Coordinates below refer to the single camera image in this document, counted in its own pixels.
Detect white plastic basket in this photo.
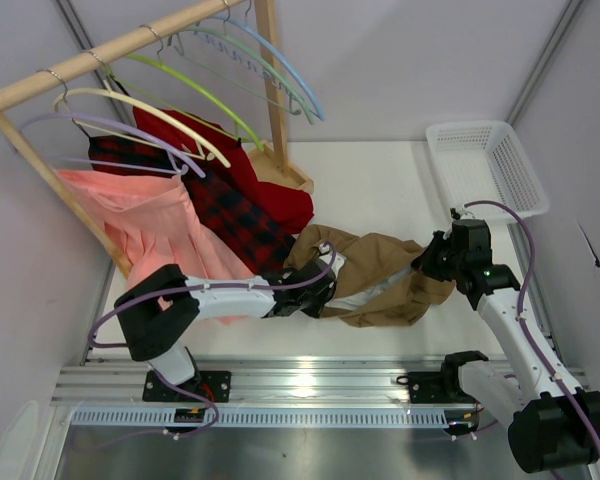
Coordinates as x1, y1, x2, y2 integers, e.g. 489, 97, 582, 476
426, 120, 549, 224

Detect lilac plastic hanger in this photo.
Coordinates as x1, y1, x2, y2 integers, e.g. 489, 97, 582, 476
19, 112, 206, 179

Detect light blue plastic hanger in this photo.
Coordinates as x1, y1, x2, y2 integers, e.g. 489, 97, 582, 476
220, 1, 325, 121

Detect aluminium mounting rail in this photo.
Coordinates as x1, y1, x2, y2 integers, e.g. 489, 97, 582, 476
49, 354, 586, 409

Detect tan brown skirt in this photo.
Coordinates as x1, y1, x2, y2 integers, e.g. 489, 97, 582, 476
284, 224, 455, 328

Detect sage green plastic hanger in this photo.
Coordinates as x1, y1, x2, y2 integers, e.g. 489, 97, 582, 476
139, 23, 314, 126

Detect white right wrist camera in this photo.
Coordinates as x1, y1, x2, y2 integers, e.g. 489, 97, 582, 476
450, 207, 476, 221

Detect cream plastic hanger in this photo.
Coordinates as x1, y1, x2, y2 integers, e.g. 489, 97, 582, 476
53, 69, 232, 169

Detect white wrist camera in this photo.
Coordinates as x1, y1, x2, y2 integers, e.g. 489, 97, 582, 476
450, 207, 476, 221
318, 242, 346, 277

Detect lime green plastic hanger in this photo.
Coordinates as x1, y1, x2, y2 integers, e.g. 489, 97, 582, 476
82, 49, 266, 152

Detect wooden clothes rack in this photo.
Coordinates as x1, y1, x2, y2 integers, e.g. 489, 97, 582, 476
0, 0, 315, 275

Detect red black plaid skirt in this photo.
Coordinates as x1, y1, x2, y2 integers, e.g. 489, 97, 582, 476
87, 135, 300, 276

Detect white slotted cable duct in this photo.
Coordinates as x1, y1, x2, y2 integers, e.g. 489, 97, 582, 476
71, 406, 478, 429

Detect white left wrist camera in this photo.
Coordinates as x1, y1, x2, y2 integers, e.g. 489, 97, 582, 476
318, 242, 346, 277

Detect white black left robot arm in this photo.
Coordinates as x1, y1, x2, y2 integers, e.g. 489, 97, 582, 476
114, 252, 345, 385

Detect pink skirt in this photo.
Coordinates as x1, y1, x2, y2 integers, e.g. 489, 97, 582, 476
57, 170, 254, 289

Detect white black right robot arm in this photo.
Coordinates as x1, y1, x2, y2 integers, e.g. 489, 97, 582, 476
412, 219, 600, 473

